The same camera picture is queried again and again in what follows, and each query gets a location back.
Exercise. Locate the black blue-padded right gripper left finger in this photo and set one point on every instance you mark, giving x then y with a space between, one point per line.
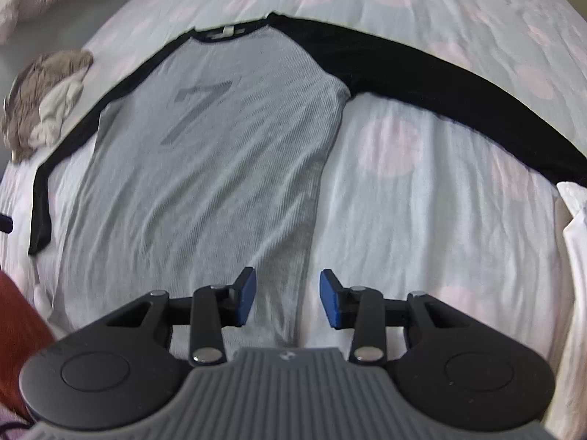
130 363

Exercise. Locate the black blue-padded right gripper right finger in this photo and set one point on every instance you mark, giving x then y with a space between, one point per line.
444 363

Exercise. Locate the grey black raglan shirt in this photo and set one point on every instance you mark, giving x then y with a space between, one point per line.
209 157

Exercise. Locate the red sleeve of operator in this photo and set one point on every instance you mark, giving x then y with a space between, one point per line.
23 333

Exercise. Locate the brown crumpled garment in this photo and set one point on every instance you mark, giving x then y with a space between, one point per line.
20 114

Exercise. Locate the white crumpled garment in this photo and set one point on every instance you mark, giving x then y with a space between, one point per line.
54 109

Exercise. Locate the white cloth at bed edge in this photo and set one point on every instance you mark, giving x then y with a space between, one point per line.
572 373

